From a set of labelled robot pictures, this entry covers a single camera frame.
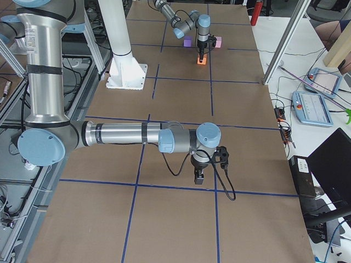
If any wooden beam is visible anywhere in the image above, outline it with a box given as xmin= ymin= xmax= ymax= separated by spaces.
xmin=324 ymin=20 xmax=350 ymax=73

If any purple foam cube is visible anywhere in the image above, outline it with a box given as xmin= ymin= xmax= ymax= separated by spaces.
xmin=183 ymin=36 xmax=192 ymax=47

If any pink foam cube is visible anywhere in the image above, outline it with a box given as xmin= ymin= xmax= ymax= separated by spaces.
xmin=215 ymin=36 xmax=222 ymax=48

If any black monitor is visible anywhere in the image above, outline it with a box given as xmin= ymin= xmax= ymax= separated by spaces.
xmin=303 ymin=127 xmax=351 ymax=230

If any orange black connector strip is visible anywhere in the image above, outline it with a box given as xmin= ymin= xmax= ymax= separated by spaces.
xmin=274 ymin=106 xmax=295 ymax=146

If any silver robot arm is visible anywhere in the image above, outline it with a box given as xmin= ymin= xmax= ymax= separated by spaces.
xmin=153 ymin=1 xmax=211 ymax=64
xmin=13 ymin=1 xmax=221 ymax=185

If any red fire extinguisher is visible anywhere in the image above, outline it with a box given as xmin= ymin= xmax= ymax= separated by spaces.
xmin=250 ymin=0 xmax=263 ymax=26

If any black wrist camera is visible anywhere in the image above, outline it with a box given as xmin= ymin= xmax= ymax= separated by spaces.
xmin=215 ymin=146 xmax=229 ymax=169
xmin=208 ymin=36 xmax=217 ymax=47

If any near teach pendant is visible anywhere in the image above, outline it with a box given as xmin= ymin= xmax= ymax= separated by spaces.
xmin=292 ymin=92 xmax=333 ymax=127

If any teach pendant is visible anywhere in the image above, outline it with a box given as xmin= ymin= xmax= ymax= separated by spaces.
xmin=292 ymin=92 xmax=333 ymax=127
xmin=304 ymin=67 xmax=342 ymax=99

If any black box device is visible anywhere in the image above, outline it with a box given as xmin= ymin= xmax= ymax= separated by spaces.
xmin=288 ymin=156 xmax=316 ymax=198

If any aluminium frame post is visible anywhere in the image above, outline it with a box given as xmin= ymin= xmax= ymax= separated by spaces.
xmin=263 ymin=0 xmax=310 ymax=85

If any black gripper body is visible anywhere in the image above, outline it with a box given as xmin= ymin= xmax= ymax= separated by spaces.
xmin=197 ymin=40 xmax=206 ymax=51
xmin=190 ymin=156 xmax=208 ymax=171

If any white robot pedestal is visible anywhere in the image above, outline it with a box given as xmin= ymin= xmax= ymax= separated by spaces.
xmin=99 ymin=0 xmax=148 ymax=90

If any orange foam cube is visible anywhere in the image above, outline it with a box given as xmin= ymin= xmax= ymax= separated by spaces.
xmin=197 ymin=54 xmax=207 ymax=65

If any far teach pendant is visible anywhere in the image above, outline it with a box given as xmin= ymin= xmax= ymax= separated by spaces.
xmin=304 ymin=67 xmax=342 ymax=99

